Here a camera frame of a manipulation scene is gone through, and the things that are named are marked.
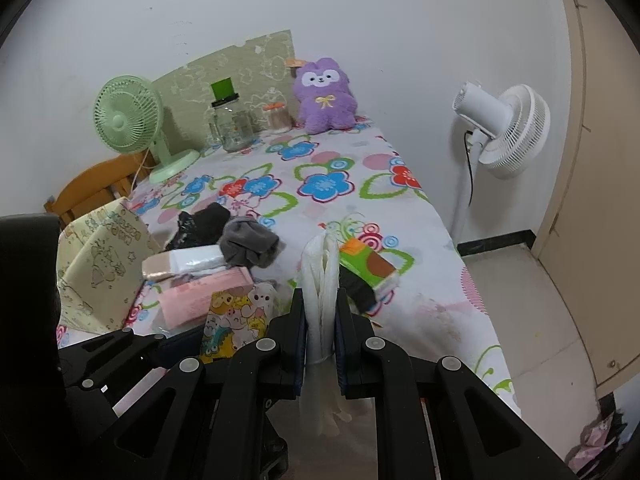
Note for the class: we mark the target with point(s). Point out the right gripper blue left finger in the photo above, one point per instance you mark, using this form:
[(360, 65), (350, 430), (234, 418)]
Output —
[(285, 363)]

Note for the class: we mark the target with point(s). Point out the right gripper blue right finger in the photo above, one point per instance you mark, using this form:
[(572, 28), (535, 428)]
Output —
[(359, 368)]

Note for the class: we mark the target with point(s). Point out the yellow cartoon tissue pack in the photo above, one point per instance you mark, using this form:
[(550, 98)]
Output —
[(236, 317)]

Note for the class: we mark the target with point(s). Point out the white tissue pack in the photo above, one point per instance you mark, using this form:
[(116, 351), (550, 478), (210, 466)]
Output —
[(320, 407)]

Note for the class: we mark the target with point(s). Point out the orange green tissue pack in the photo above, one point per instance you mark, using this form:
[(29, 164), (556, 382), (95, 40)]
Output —
[(369, 279)]

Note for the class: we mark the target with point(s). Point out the grey sock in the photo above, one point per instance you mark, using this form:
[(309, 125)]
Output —
[(246, 242)]

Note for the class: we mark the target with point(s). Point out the pink paper packet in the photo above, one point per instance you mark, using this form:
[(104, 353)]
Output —
[(190, 301)]

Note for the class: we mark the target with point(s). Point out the black sock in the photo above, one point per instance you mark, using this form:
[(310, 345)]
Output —
[(203, 228)]

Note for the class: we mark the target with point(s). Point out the beige white socks pack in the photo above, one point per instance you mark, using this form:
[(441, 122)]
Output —
[(182, 261)]

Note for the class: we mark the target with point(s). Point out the floral tablecloth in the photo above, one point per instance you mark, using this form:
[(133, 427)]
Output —
[(350, 184)]

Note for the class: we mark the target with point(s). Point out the yellow cartoon fabric storage box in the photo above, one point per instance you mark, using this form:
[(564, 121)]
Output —
[(99, 267)]

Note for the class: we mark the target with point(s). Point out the glass jar with green lid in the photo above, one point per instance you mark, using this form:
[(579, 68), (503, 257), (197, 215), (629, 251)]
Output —
[(229, 121)]

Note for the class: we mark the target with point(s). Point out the small toothpick jar orange lid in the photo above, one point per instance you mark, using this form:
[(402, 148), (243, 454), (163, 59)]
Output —
[(278, 117)]

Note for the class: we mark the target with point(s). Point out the purple bunny plush toy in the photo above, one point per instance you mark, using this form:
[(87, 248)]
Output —
[(325, 100)]

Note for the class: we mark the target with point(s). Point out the beige door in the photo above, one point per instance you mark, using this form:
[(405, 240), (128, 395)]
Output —
[(589, 240)]

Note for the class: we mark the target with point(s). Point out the white standing fan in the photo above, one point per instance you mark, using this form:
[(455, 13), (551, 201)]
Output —
[(506, 134)]

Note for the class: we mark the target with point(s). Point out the green patterned board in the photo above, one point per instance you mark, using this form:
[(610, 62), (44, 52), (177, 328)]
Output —
[(257, 71)]

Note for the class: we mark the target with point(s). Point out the green desk fan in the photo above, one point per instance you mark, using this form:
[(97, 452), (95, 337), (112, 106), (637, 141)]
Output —
[(128, 116)]

